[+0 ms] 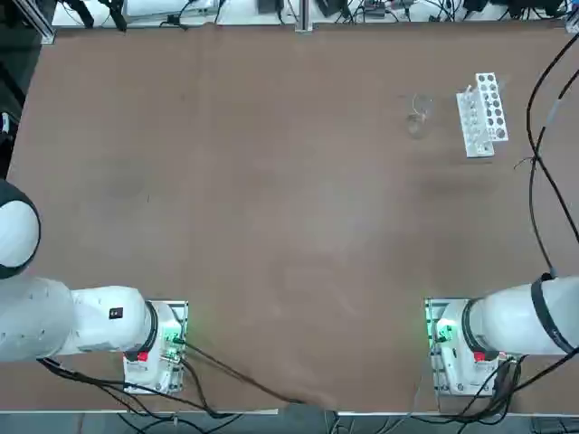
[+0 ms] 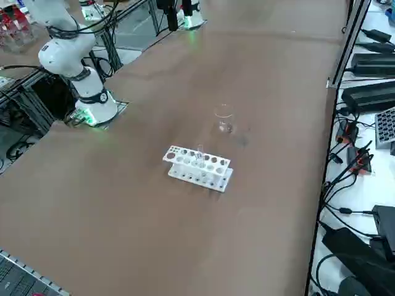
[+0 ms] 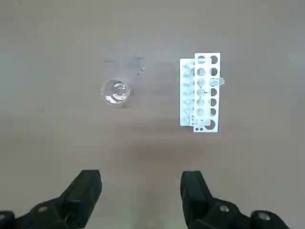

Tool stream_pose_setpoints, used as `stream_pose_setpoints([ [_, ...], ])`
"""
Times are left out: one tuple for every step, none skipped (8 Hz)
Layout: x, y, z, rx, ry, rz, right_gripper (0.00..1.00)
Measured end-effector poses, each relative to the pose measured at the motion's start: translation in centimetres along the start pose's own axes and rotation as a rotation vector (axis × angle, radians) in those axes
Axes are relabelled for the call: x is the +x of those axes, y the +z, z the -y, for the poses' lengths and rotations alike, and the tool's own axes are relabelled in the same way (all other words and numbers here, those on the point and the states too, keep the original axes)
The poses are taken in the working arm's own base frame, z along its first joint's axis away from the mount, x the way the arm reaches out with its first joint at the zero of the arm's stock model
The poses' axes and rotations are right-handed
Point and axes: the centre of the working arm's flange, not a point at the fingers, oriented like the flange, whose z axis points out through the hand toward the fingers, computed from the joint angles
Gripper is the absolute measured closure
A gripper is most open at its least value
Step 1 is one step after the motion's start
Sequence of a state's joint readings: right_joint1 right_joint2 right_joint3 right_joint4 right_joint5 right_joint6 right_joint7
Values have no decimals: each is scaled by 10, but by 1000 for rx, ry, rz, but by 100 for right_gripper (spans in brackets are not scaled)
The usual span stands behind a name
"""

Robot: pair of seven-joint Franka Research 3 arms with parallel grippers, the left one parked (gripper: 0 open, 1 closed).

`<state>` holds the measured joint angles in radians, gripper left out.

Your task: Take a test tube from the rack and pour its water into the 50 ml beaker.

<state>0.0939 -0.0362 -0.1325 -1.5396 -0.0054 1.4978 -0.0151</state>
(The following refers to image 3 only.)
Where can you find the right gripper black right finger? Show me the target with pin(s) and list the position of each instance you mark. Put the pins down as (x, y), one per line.
(200, 205)

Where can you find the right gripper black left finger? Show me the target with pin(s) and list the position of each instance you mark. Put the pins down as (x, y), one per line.
(71, 205)

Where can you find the clear glass test tube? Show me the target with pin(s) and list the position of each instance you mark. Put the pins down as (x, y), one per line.
(216, 81)

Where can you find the white test tube rack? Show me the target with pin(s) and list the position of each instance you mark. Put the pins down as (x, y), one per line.
(206, 97)

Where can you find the clear glass beaker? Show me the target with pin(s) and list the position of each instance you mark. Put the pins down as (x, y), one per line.
(115, 93)

